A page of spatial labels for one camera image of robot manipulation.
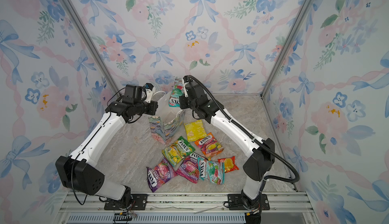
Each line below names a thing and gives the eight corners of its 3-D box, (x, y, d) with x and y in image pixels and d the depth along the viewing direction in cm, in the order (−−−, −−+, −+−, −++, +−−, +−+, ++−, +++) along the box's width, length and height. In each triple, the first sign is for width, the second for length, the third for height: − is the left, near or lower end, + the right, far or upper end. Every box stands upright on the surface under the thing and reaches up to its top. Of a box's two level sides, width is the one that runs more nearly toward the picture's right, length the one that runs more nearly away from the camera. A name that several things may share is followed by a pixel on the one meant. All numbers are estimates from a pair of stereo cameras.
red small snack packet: (221, 173, 85) (221, 172, 83) (218, 160, 90) (218, 158, 88) (238, 170, 86) (239, 169, 84) (234, 157, 91) (234, 156, 89)
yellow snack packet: (188, 142, 97) (188, 140, 94) (184, 125, 104) (184, 123, 102) (207, 137, 99) (207, 135, 96) (201, 121, 107) (201, 119, 104)
